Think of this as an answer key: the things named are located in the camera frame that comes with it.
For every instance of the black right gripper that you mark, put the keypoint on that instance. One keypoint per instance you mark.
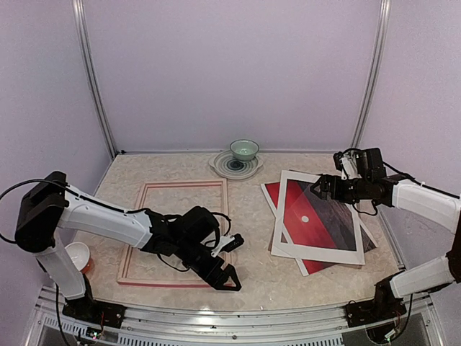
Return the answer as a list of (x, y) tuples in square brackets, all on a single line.
[(325, 179)]

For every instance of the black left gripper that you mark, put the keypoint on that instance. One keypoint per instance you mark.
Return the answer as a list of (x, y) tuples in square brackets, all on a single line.
[(217, 281)]

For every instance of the wooden picture frame red edge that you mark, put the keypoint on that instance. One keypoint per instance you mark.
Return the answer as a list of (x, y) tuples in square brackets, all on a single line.
[(142, 269)]

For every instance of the white photo mat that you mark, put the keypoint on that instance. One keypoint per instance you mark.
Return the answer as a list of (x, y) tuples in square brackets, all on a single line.
[(281, 230)]

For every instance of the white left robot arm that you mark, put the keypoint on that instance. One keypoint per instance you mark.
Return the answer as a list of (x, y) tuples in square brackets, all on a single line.
[(52, 203)]

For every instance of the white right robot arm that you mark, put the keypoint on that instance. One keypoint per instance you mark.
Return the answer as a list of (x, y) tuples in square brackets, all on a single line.
[(364, 176)]

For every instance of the red and dark photo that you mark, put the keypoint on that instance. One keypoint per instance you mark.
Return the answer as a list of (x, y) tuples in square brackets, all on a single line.
[(307, 267)]

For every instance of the green ceramic bowl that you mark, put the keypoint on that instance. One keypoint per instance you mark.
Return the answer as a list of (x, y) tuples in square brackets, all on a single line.
[(244, 149)]

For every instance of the white plate green rings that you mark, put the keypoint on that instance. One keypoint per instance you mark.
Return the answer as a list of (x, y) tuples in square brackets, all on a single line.
[(230, 167)]

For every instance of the white bowl orange outside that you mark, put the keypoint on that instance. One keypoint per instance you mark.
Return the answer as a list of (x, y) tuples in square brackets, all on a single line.
[(80, 255)]

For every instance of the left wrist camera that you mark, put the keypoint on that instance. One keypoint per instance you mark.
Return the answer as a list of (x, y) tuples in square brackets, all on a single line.
[(227, 244)]

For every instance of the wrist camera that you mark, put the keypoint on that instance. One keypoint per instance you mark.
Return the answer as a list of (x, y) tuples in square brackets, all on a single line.
[(227, 244), (346, 163)]

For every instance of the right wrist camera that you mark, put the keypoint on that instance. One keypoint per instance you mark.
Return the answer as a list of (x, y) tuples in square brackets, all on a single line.
[(346, 163)]

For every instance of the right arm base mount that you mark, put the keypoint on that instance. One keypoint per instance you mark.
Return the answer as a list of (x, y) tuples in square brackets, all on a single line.
[(384, 305)]

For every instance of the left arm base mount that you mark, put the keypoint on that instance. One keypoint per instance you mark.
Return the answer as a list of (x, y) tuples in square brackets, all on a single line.
[(90, 310)]

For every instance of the right aluminium corner post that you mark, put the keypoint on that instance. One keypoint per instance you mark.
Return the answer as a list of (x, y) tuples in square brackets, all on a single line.
[(373, 73)]

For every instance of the aluminium corner post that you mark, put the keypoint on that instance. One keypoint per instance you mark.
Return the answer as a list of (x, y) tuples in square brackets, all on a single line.
[(373, 73), (85, 47)]

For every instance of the left aluminium corner post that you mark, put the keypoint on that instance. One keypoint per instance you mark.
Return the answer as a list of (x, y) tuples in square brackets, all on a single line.
[(85, 47)]

